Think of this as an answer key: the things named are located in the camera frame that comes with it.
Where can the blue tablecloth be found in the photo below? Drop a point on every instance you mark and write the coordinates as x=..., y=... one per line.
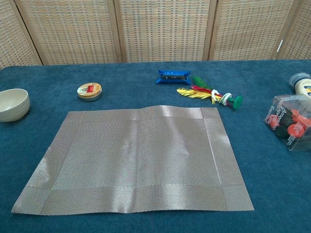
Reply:
x=267, y=182

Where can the round yellow tin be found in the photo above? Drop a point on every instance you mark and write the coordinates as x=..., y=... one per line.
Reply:
x=90, y=92

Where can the bamboo folding screen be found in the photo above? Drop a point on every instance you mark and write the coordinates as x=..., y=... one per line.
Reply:
x=160, y=29

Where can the mayonnaise squeeze bottle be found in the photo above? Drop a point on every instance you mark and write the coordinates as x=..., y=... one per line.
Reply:
x=302, y=83

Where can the colourful feather shuttlecock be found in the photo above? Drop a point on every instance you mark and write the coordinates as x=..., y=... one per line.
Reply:
x=199, y=93

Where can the clear box with red capsules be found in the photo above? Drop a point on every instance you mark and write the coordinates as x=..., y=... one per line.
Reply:
x=289, y=121

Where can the beige woven placemat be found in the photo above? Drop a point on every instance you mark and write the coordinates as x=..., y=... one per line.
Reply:
x=133, y=160

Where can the white ribbed bowl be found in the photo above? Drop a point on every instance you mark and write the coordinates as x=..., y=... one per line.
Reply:
x=13, y=106

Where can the blue snack packet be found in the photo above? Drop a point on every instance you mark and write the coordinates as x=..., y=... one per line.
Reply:
x=172, y=77

